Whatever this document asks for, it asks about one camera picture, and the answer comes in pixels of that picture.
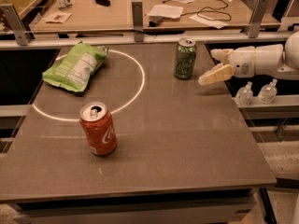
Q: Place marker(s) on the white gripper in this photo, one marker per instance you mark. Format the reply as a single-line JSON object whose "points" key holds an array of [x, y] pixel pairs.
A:
{"points": [[242, 61]]}

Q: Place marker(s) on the green soda can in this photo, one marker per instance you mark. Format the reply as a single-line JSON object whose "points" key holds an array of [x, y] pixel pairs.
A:
{"points": [[185, 58]]}

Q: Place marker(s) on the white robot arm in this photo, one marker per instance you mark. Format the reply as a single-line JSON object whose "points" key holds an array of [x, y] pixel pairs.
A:
{"points": [[277, 61]]}

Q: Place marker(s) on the red soda can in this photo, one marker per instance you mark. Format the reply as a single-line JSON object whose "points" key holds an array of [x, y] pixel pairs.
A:
{"points": [[97, 123]]}

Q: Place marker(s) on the clear sanitizer bottle left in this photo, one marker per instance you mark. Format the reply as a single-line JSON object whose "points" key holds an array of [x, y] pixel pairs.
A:
{"points": [[244, 95]]}

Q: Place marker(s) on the clear sanitizer bottle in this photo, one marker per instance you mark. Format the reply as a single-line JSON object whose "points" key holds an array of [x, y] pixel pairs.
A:
{"points": [[268, 92], [244, 95]]}

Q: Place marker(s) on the white paper sheet right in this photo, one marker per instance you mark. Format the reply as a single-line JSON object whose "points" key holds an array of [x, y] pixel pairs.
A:
{"points": [[207, 21]]}

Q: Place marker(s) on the clear sanitizer bottle right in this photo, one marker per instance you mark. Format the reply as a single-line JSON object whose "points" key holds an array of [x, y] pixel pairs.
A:
{"points": [[268, 92]]}

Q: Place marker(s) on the white paper sheet centre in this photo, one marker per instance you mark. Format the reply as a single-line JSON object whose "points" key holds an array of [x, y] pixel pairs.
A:
{"points": [[166, 11]]}

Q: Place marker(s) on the black computer mouse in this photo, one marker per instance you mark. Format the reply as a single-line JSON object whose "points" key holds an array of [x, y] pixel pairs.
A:
{"points": [[105, 3]]}

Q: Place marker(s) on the wooden desk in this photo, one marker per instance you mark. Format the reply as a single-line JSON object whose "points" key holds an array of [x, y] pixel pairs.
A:
{"points": [[89, 16]]}

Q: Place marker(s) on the green chip bag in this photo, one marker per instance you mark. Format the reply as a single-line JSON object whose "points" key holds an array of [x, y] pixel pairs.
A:
{"points": [[73, 72]]}

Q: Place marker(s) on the small paper card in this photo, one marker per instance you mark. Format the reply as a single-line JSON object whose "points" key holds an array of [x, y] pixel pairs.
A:
{"points": [[57, 17]]}

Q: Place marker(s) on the right metal bracket post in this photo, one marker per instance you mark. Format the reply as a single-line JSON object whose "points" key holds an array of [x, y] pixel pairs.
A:
{"points": [[253, 28]]}

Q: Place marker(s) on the metal bracket post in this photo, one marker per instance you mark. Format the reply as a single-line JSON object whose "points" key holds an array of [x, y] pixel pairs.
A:
{"points": [[253, 28], [137, 13], [22, 36]]}

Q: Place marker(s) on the middle metal bracket post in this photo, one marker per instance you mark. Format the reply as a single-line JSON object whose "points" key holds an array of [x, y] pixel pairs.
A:
{"points": [[137, 13]]}

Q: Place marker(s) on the left metal bracket post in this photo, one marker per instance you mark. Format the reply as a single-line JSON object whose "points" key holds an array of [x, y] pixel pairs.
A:
{"points": [[22, 36]]}

